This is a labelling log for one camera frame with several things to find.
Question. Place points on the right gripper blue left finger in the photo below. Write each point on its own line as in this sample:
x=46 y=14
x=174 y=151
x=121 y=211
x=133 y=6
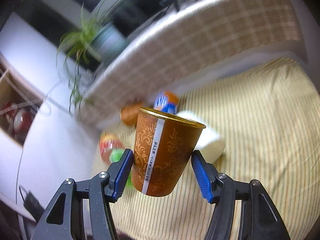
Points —
x=63 y=217

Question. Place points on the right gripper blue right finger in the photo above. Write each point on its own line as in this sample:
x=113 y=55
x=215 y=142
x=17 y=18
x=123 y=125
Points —
x=259 y=218

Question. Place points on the brown gold patterned cup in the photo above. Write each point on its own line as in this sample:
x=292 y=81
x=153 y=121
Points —
x=163 y=146

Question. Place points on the white cylindrical cup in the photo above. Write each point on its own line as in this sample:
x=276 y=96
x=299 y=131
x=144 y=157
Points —
x=210 y=143

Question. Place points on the orange patterned cup lying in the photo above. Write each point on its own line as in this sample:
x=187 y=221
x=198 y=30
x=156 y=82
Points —
x=129 y=113

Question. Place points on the red label plastic bottle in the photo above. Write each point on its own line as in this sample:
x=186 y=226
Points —
x=110 y=147

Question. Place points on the yellow striped cloth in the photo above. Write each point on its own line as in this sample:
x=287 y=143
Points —
x=268 y=118

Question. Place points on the blue label plastic bottle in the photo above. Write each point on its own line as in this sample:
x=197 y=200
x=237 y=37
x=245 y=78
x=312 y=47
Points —
x=166 y=102

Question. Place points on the potted spider plant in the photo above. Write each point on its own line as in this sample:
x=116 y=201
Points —
x=96 y=38

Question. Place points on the beige plaid cloth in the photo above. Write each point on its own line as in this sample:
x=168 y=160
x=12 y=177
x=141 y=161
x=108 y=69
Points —
x=203 y=34

